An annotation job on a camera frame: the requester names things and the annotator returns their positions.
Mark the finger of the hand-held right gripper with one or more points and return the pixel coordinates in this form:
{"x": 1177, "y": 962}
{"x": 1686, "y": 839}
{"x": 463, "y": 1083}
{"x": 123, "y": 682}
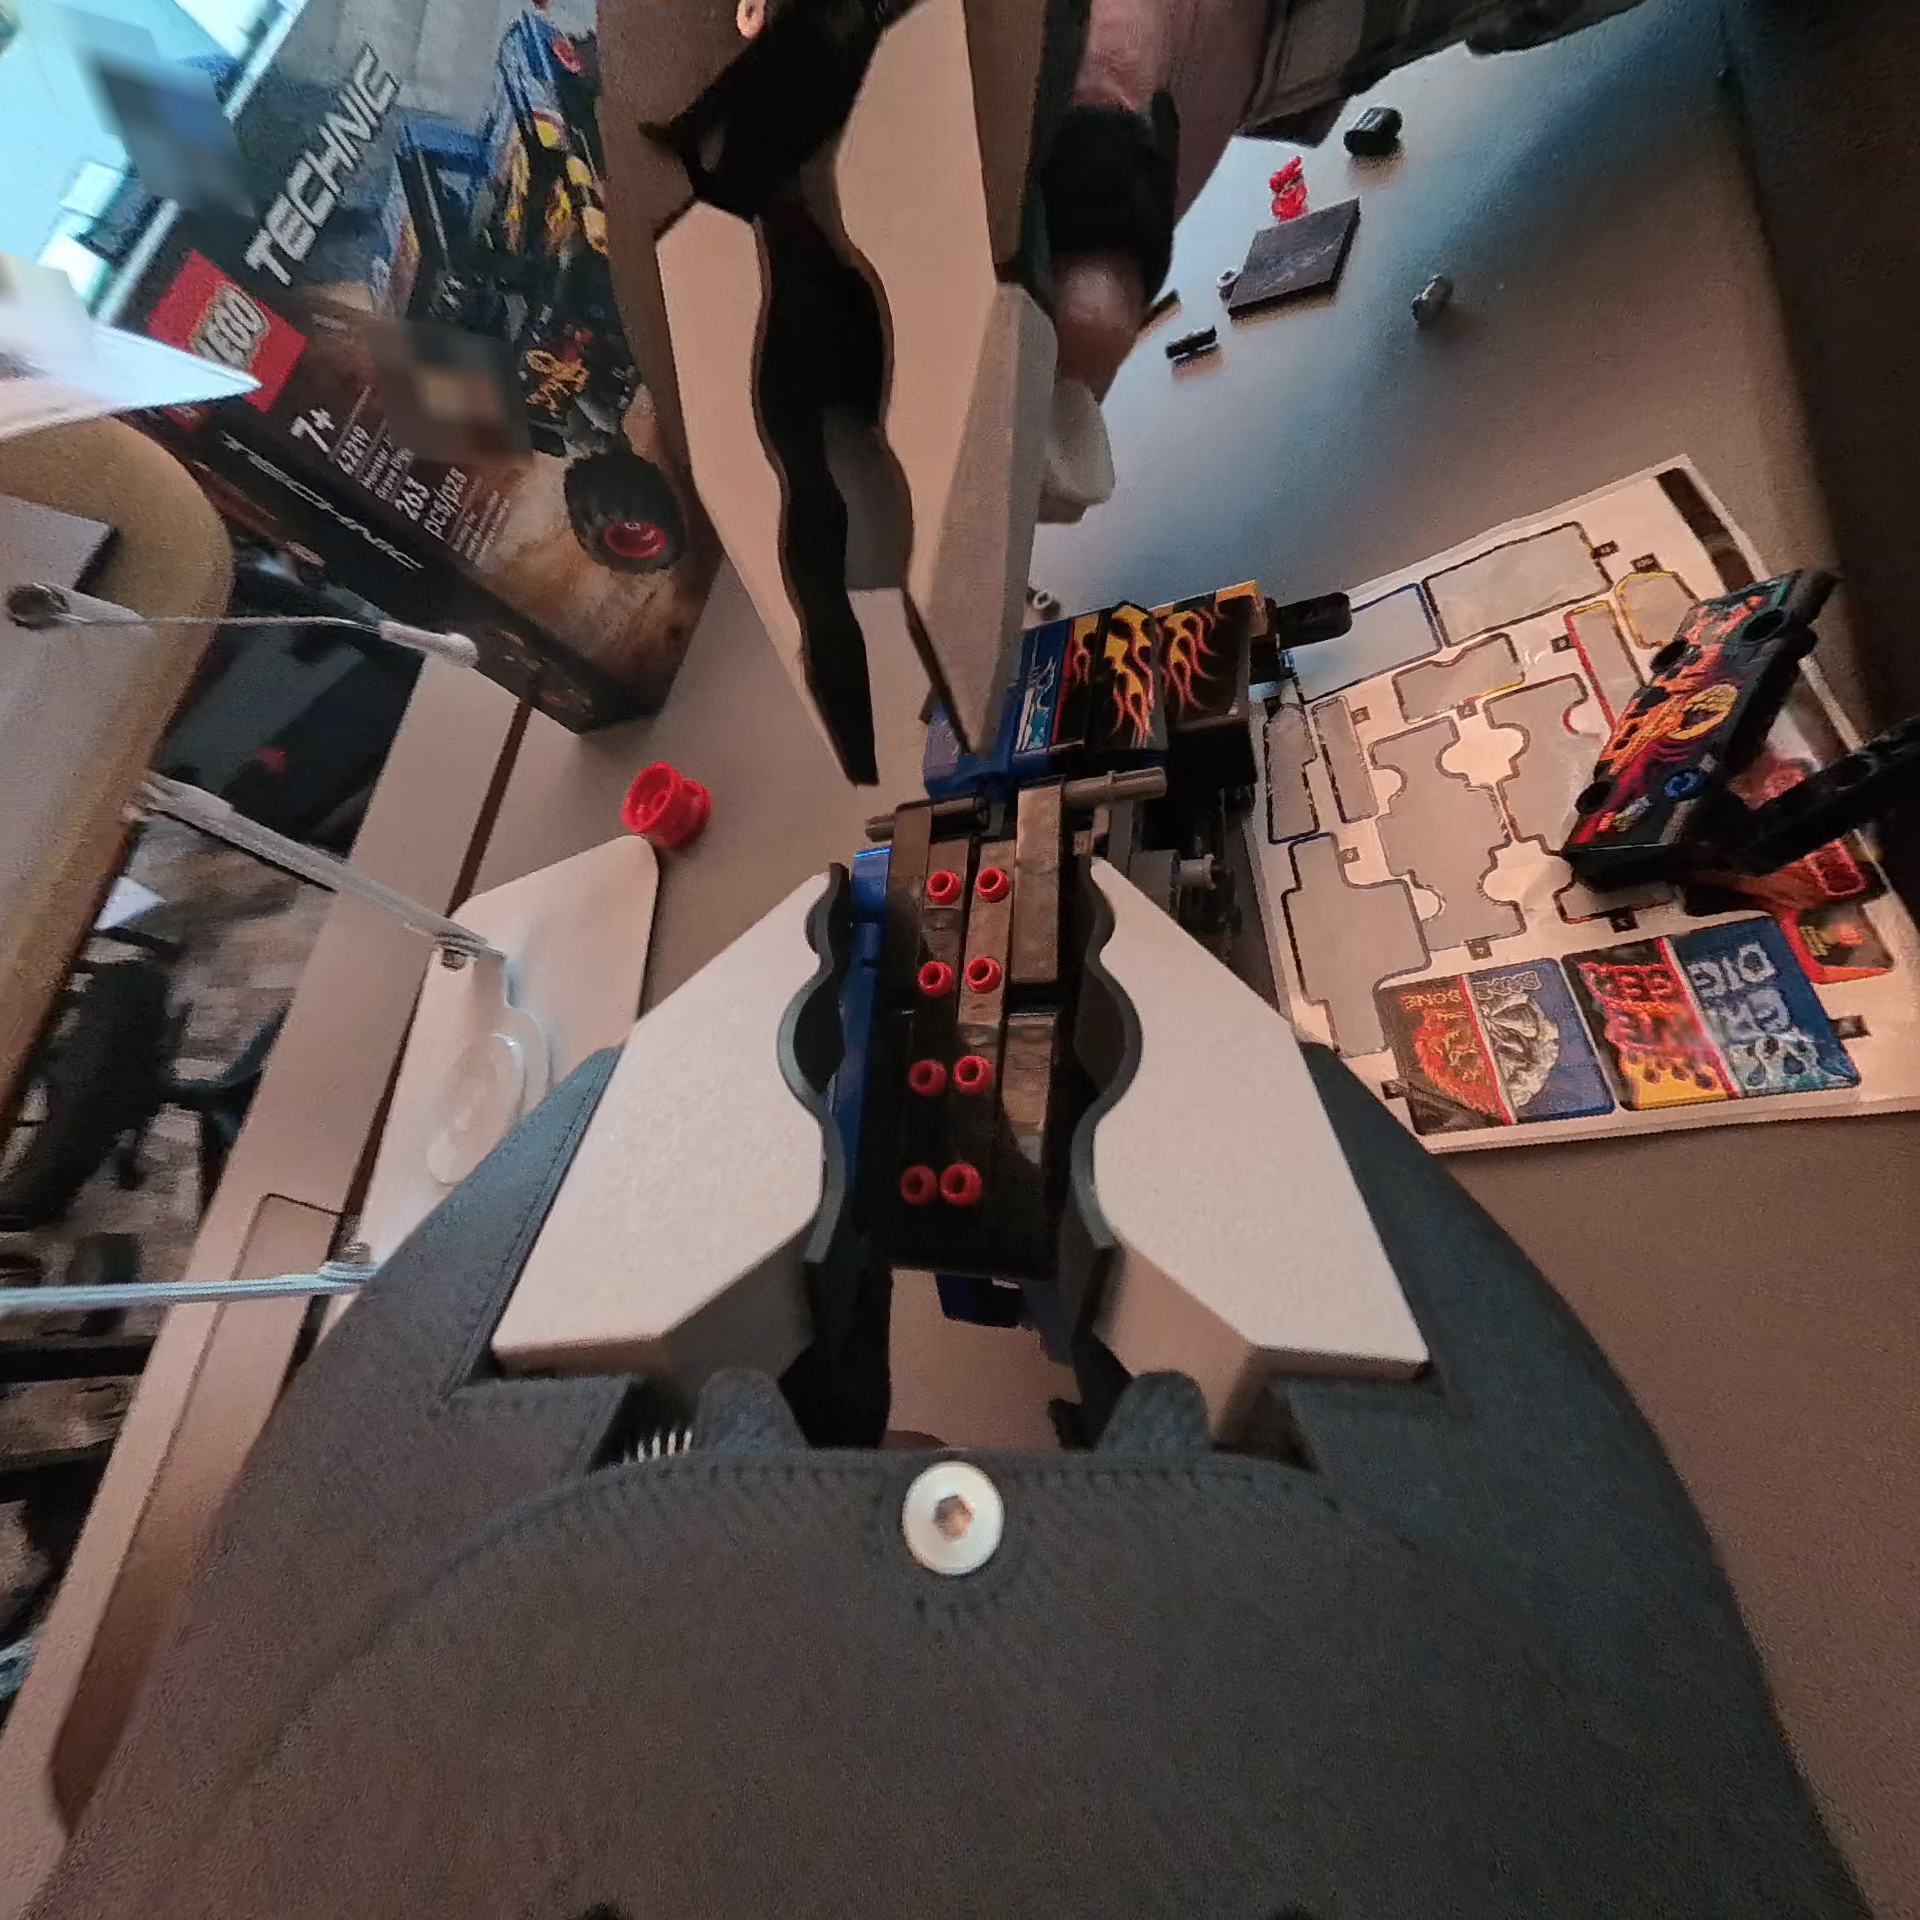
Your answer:
{"x": 945, "y": 300}
{"x": 713, "y": 392}

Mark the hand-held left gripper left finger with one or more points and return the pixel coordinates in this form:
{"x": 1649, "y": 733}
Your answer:
{"x": 660, "y": 1185}

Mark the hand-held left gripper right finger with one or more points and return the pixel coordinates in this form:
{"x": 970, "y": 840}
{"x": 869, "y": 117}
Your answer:
{"x": 1260, "y": 1185}

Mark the black blue brick truck model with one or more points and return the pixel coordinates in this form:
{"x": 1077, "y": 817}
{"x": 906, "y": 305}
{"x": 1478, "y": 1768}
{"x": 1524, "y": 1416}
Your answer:
{"x": 989, "y": 1020}

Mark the black skull sticker panel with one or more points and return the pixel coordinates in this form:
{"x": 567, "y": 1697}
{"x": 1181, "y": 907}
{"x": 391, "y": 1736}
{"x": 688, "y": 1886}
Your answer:
{"x": 1681, "y": 736}

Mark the person's right forearm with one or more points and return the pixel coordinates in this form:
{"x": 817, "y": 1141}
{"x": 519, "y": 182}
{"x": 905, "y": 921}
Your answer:
{"x": 1425, "y": 45}

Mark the person's right hand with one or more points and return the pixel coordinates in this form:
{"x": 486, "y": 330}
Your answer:
{"x": 1214, "y": 77}

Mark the white book stand base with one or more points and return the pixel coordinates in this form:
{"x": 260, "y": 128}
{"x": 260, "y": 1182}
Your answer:
{"x": 570, "y": 976}

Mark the black connector pin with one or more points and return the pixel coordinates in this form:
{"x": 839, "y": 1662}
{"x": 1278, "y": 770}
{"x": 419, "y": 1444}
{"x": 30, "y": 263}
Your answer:
{"x": 1193, "y": 342}

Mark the black square plate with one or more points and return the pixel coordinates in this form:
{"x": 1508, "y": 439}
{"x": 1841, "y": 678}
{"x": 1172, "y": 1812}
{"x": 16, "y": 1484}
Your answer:
{"x": 1294, "y": 256}

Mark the red round gear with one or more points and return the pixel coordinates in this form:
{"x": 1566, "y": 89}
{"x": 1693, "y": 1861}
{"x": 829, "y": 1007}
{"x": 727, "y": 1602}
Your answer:
{"x": 1290, "y": 184}

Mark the red wheel hub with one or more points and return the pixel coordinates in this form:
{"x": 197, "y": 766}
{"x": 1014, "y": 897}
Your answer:
{"x": 667, "y": 803}

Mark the monster truck set box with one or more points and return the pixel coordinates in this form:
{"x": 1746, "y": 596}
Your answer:
{"x": 329, "y": 240}

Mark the sticker sheet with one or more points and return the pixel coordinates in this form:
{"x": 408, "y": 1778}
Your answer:
{"x": 1469, "y": 780}

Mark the black tube connector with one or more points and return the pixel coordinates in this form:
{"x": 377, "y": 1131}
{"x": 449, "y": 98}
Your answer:
{"x": 1373, "y": 131}

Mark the wooden book stand tray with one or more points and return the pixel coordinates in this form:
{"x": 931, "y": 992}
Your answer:
{"x": 180, "y": 525}

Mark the black office chair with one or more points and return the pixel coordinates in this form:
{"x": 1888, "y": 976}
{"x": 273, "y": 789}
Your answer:
{"x": 90, "y": 1095}

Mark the black dotted mat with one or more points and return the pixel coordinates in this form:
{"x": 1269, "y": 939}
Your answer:
{"x": 1844, "y": 300}

